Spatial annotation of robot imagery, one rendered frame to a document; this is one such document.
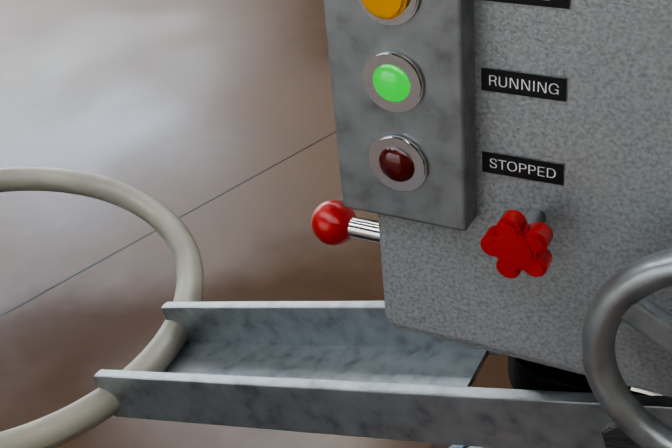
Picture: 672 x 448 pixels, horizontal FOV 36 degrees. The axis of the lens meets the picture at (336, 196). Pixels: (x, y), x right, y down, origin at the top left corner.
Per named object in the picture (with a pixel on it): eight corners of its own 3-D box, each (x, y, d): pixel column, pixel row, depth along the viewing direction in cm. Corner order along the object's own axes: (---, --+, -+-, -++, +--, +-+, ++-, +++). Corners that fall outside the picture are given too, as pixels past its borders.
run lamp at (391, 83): (419, 98, 56) (417, 58, 54) (409, 110, 55) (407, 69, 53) (380, 92, 57) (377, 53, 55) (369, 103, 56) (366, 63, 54)
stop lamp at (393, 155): (423, 178, 58) (421, 141, 57) (414, 190, 57) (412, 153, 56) (385, 171, 59) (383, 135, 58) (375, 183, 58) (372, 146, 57)
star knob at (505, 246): (567, 246, 58) (570, 188, 56) (544, 289, 55) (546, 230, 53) (504, 233, 60) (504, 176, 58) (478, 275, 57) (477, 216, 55)
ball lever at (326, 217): (424, 246, 70) (422, 207, 68) (405, 272, 68) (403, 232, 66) (326, 225, 73) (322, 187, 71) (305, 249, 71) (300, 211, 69)
